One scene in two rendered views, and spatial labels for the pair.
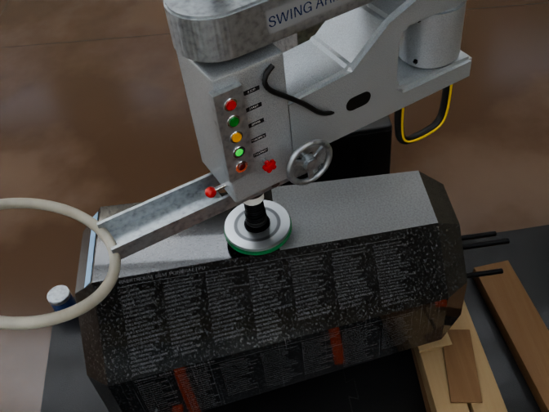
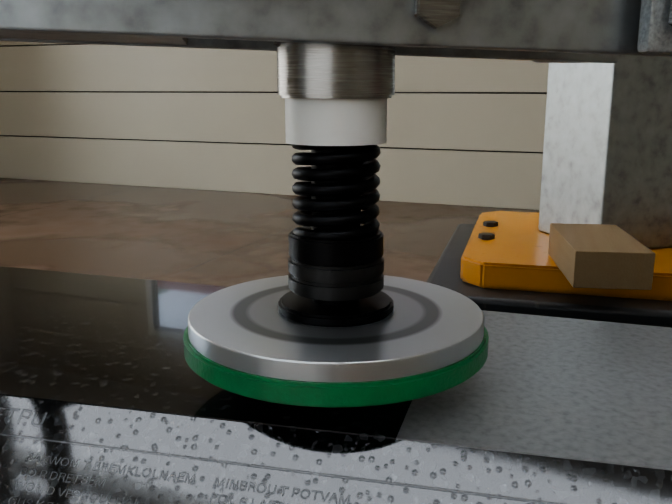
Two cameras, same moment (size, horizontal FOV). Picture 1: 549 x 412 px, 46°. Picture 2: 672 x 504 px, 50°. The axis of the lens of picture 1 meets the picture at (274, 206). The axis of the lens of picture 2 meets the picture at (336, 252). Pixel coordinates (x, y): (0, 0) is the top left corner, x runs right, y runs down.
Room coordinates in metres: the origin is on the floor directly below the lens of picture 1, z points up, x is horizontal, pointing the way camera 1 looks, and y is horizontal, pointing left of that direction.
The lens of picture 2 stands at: (0.92, -0.08, 1.04)
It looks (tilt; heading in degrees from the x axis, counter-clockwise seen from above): 13 degrees down; 16
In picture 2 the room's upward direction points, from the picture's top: straight up
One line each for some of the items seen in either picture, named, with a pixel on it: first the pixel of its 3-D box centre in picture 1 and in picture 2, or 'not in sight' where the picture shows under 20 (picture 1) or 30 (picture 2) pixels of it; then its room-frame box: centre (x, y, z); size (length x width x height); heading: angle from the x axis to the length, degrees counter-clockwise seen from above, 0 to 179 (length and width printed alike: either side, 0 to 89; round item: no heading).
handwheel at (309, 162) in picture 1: (302, 155); not in sight; (1.35, -0.10, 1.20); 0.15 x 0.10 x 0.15; 115
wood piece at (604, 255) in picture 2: not in sight; (596, 253); (1.99, -0.16, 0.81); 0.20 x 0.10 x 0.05; 9
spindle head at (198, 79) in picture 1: (264, 105); not in sight; (1.44, -0.01, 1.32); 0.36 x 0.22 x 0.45; 115
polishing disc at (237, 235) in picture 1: (257, 225); (335, 316); (1.41, 0.06, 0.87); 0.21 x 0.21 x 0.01
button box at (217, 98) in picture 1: (233, 133); not in sight; (1.28, 0.08, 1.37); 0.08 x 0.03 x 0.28; 115
